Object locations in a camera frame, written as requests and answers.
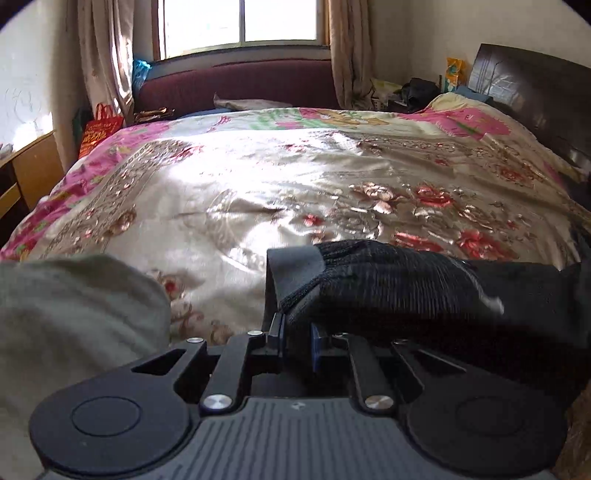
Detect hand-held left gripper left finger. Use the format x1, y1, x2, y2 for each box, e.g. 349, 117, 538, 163
130, 314, 285, 415

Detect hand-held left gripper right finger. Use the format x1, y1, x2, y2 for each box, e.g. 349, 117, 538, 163
310, 322, 468, 412

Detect black knit pants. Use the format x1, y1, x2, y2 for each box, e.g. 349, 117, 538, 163
261, 240, 591, 416

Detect floral satin blanket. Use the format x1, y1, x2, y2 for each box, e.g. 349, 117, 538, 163
0, 92, 591, 480

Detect grey folded cloth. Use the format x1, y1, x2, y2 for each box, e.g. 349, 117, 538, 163
0, 255, 172, 480

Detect grey pillow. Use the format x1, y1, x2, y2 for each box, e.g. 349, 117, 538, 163
213, 93, 296, 112

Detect maroon upholstered sofa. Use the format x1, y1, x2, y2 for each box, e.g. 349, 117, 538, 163
135, 58, 341, 124

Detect white and green clutter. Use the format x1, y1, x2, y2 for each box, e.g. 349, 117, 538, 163
369, 78, 407, 110

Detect red gift bag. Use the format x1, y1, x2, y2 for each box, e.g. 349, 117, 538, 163
78, 104, 125, 160

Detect black cloth heap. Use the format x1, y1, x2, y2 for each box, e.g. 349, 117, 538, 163
400, 78, 440, 114

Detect green bag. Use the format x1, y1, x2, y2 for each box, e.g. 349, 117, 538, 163
71, 107, 93, 160

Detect beige curtain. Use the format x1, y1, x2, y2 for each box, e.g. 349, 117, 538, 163
327, 0, 376, 110
78, 0, 136, 125

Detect blue plastic bag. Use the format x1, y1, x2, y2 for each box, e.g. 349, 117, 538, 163
132, 58, 152, 93

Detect teal pillow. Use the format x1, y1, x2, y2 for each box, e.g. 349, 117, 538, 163
455, 88, 497, 106

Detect wooden desk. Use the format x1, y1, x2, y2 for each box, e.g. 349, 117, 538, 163
0, 130, 65, 247

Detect yellow snack packet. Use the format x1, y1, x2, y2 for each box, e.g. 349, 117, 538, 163
442, 57, 465, 94

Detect window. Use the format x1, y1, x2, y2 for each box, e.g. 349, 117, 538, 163
152, 0, 331, 62

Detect dark wooden headboard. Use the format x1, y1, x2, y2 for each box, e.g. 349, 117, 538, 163
468, 44, 591, 185

